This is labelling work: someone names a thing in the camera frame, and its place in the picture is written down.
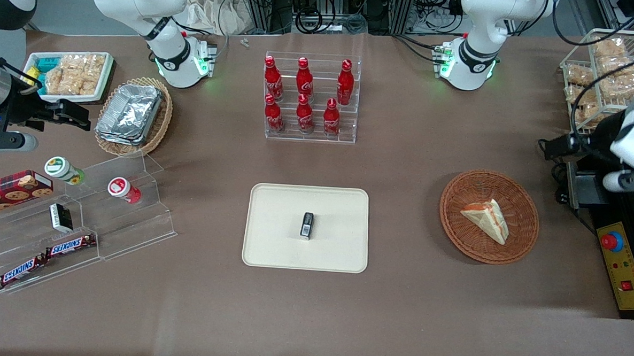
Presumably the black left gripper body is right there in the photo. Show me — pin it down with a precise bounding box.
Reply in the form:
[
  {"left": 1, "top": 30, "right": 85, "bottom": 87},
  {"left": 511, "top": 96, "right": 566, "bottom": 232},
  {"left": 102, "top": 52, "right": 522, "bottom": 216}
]
[{"left": 566, "top": 110, "right": 627, "bottom": 175}]

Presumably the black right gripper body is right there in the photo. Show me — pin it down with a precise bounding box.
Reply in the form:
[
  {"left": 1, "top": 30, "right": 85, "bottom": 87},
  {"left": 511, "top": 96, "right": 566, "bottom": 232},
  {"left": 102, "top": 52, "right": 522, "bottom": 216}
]
[{"left": 0, "top": 81, "right": 60, "bottom": 133}]

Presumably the triangular sandwich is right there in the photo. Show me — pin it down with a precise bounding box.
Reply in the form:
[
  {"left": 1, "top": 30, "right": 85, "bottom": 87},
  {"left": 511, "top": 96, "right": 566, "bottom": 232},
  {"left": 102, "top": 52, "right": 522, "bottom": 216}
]
[{"left": 459, "top": 198, "right": 511, "bottom": 246}]

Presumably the white rectangular snack tray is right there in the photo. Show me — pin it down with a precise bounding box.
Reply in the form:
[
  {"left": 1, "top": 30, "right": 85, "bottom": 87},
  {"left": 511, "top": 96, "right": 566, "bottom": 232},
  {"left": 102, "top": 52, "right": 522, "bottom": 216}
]
[{"left": 21, "top": 48, "right": 115, "bottom": 106}]

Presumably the light oval wicker basket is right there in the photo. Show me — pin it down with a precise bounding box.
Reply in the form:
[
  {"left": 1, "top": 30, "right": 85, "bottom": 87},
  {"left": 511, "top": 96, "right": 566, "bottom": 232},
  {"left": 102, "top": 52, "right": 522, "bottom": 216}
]
[{"left": 93, "top": 74, "right": 175, "bottom": 160}]

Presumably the brown wicker basket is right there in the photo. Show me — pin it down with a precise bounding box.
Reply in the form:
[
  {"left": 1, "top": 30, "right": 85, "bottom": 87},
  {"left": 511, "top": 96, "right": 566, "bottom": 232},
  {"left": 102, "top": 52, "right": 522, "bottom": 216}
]
[{"left": 437, "top": 168, "right": 542, "bottom": 267}]

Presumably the cream plastic tray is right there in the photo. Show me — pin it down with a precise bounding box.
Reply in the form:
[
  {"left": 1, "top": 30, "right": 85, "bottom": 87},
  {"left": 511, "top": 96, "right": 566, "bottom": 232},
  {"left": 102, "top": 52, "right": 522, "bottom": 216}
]
[{"left": 241, "top": 183, "right": 372, "bottom": 274}]

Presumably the rice cracker snack bag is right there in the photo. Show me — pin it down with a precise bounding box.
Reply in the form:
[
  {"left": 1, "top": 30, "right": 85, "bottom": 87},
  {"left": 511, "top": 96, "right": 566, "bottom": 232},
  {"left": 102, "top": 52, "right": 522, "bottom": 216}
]
[
  {"left": 44, "top": 65, "right": 85, "bottom": 97},
  {"left": 59, "top": 52, "right": 107, "bottom": 95}
]

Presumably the fried snack bag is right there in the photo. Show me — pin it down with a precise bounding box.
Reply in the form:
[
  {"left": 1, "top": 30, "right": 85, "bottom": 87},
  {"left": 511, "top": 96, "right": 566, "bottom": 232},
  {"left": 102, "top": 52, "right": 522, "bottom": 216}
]
[
  {"left": 565, "top": 84, "right": 601, "bottom": 106},
  {"left": 573, "top": 102, "right": 603, "bottom": 128},
  {"left": 600, "top": 72, "right": 634, "bottom": 103},
  {"left": 591, "top": 37, "right": 627, "bottom": 59},
  {"left": 596, "top": 53, "right": 634, "bottom": 78},
  {"left": 565, "top": 64, "right": 597, "bottom": 87}
]

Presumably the grey metal box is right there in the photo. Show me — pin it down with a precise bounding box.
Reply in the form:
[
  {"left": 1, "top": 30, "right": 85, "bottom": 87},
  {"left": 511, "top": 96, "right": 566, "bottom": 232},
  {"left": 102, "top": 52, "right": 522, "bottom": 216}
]
[{"left": 564, "top": 160, "right": 614, "bottom": 211}]

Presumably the green cup with sunflower lid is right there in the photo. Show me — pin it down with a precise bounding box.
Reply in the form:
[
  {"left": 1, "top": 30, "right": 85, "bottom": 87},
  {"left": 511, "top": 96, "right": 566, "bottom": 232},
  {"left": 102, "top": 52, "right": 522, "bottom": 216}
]
[{"left": 44, "top": 156, "right": 87, "bottom": 186}]

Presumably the teal snack packet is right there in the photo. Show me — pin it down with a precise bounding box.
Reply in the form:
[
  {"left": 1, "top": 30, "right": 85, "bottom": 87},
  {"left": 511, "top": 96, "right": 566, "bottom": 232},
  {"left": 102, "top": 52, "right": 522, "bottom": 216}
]
[{"left": 34, "top": 56, "right": 61, "bottom": 75}]

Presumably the stack of foil trays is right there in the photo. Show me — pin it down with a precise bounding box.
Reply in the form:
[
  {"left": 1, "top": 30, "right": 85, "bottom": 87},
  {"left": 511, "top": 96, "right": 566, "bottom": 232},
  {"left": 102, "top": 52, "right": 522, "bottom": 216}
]
[{"left": 94, "top": 82, "right": 164, "bottom": 148}]

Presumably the red cup with white lid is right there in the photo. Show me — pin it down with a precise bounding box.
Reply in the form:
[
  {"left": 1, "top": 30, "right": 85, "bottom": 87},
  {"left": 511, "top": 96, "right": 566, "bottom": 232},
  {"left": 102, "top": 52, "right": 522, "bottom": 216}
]
[{"left": 107, "top": 176, "right": 143, "bottom": 205}]

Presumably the red cookie box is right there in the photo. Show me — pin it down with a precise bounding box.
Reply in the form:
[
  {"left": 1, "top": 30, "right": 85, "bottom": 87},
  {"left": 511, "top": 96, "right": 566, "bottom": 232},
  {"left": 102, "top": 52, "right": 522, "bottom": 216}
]
[{"left": 0, "top": 168, "right": 55, "bottom": 222}]

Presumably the black and white small box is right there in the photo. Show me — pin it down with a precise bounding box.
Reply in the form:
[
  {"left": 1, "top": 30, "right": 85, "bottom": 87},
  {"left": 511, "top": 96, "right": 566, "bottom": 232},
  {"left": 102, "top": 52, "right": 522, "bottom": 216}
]
[{"left": 48, "top": 202, "right": 75, "bottom": 234}]

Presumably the red emergency stop button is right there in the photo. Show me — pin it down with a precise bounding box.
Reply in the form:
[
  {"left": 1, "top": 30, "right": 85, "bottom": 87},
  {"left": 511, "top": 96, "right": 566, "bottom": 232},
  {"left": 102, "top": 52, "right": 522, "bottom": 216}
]
[{"left": 600, "top": 231, "right": 626, "bottom": 254}]

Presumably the clear acrylic stepped shelf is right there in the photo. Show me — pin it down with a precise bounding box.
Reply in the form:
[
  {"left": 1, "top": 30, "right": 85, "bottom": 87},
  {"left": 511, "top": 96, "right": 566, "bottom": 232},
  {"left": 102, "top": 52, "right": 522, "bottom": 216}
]
[{"left": 0, "top": 147, "right": 182, "bottom": 302}]

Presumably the Snickers chocolate bar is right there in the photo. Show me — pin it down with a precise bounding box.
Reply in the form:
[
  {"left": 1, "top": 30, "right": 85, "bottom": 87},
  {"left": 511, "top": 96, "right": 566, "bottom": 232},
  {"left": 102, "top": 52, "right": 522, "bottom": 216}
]
[
  {"left": 44, "top": 232, "right": 97, "bottom": 260},
  {"left": 0, "top": 252, "right": 48, "bottom": 291}
]

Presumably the yellow emergency stop box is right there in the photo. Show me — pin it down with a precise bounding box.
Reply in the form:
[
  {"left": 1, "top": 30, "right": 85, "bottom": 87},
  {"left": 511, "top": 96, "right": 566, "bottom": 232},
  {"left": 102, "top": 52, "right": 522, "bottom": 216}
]
[{"left": 593, "top": 220, "right": 634, "bottom": 312}]

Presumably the beige crumpled cloth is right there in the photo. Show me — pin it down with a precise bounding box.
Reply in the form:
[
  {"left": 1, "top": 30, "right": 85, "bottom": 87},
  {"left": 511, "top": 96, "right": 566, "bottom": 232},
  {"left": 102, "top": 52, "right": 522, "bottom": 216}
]
[{"left": 181, "top": 0, "right": 257, "bottom": 37}]

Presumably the red cola bottle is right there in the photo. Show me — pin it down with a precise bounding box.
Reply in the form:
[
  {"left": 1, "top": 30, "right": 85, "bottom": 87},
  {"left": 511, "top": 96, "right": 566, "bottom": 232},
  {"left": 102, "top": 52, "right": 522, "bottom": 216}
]
[
  {"left": 262, "top": 56, "right": 286, "bottom": 103},
  {"left": 295, "top": 57, "right": 316, "bottom": 103},
  {"left": 295, "top": 94, "right": 317, "bottom": 135},
  {"left": 263, "top": 94, "right": 287, "bottom": 135},
  {"left": 336, "top": 59, "right": 356, "bottom": 107},
  {"left": 322, "top": 97, "right": 343, "bottom": 138}
]

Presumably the clear acrylic bottle rack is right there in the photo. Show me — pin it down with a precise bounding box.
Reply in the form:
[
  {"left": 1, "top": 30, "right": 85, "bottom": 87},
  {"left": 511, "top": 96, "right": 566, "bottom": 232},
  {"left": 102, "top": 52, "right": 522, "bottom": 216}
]
[{"left": 261, "top": 51, "right": 364, "bottom": 145}]

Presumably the white wire rack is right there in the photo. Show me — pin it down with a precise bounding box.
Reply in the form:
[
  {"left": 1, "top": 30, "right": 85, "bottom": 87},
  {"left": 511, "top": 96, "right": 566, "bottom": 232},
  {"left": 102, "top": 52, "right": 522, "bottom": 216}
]
[{"left": 556, "top": 27, "right": 634, "bottom": 135}]

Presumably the coiled black cable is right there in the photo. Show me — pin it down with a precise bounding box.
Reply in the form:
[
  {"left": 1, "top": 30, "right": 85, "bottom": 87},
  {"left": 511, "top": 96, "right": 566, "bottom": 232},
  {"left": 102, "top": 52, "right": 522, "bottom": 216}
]
[{"left": 293, "top": 6, "right": 326, "bottom": 35}]

